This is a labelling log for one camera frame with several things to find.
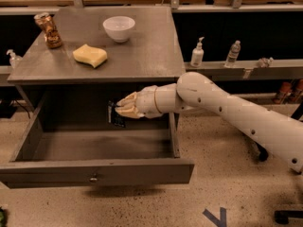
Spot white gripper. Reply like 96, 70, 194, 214
116, 83, 184, 119

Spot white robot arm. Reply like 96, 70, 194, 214
116, 72, 303, 173

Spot grey cabinet with top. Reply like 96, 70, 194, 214
7, 6, 187, 131

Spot metal drawer knob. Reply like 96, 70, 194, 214
89, 175, 98, 183

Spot open grey top drawer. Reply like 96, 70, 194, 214
0, 94, 194, 188

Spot yellow sponge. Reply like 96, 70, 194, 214
73, 44, 108, 68

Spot white bowl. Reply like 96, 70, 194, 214
102, 16, 135, 43

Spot white pump bottle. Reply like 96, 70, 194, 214
190, 37, 204, 67

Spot crushed orange can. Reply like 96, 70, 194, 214
34, 12, 62, 49

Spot clear water bottle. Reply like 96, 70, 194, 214
224, 40, 241, 68

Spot clear pump bottle left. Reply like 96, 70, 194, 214
7, 49, 22, 68

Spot crumpled wrapper on ledge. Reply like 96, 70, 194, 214
257, 58, 274, 68

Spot blue tape mark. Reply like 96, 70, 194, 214
203, 207, 227, 227

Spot orange bottles under ledge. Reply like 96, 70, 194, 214
273, 79, 303, 104

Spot black chair base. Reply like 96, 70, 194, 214
274, 210, 303, 225

